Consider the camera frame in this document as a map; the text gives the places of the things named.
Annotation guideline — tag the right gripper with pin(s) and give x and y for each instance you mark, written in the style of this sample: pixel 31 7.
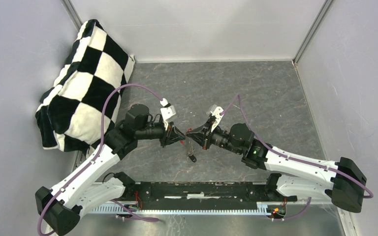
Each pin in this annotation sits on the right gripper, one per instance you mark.
pixel 203 135

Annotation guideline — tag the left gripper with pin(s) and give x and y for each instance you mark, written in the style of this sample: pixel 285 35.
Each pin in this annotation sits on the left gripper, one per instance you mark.
pixel 172 135

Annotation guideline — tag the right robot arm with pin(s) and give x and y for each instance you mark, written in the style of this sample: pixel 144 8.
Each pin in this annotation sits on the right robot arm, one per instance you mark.
pixel 343 182

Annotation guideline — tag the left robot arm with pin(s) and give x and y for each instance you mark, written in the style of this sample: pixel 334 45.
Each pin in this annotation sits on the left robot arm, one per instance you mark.
pixel 65 203

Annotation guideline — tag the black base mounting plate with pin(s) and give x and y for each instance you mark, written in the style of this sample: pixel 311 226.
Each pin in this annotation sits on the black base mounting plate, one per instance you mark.
pixel 202 195

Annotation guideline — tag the black white checkered blanket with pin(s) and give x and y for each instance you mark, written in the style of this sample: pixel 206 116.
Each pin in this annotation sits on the black white checkered blanket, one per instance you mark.
pixel 84 100

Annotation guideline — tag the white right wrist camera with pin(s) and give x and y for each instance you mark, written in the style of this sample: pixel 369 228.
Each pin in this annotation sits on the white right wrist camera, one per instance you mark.
pixel 215 116

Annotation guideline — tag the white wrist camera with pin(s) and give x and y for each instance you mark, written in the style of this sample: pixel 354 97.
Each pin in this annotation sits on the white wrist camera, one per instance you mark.
pixel 215 116
pixel 168 112

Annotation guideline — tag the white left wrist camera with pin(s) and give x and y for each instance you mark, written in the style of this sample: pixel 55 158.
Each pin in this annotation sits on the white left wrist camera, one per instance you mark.
pixel 168 112

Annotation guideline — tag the white toothed cable duct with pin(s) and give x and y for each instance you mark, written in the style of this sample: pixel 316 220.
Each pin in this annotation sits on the white toothed cable duct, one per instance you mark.
pixel 112 208

